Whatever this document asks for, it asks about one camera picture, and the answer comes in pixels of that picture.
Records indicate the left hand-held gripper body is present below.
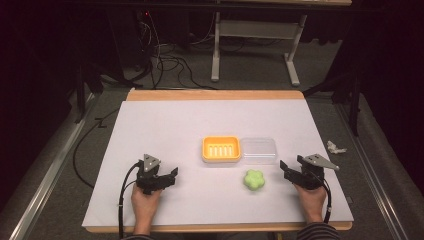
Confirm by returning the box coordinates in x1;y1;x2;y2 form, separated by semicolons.
134;153;168;196

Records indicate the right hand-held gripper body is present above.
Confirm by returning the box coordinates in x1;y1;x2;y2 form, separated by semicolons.
295;153;341;191

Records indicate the clear plastic lid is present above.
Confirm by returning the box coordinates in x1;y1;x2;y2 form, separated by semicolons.
239;137;279;166

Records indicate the green flower-shaped soap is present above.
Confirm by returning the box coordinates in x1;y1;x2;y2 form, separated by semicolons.
243;168;266;192

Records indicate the yellow soap dish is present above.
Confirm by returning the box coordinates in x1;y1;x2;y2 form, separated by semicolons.
201;135;242;164

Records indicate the person's left hand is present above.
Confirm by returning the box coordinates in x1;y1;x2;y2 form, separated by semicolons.
130;184;163;222

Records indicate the person's right hand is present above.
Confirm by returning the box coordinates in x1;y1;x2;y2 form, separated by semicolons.
294;182;328;219

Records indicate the white paper table cover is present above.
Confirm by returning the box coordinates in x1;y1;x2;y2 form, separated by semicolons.
81;99;355;228

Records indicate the crumpled white paper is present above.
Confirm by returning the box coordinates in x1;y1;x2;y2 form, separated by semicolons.
326;140;348;155

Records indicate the black metal stand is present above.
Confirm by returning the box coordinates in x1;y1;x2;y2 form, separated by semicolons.
301;59;363;138
73;49;104;125

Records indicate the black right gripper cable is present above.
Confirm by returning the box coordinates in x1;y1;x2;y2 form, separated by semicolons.
314;171;333;225

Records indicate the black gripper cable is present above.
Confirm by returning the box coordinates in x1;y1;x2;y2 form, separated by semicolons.
117;161;141;240
314;171;333;225

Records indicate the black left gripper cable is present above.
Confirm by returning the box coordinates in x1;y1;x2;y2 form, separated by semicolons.
117;161;141;240

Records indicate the metal floor rail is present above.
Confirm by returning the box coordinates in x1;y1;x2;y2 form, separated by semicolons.
334;103;409;240
8;93;98;240

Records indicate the black floor cable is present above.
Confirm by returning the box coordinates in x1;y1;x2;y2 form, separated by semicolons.
72;108;120;190

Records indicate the tangle of black cables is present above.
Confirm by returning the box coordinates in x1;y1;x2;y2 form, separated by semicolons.
134;9;218;91

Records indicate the white metal desk frame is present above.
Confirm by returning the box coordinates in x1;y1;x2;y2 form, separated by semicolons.
210;11;308;88

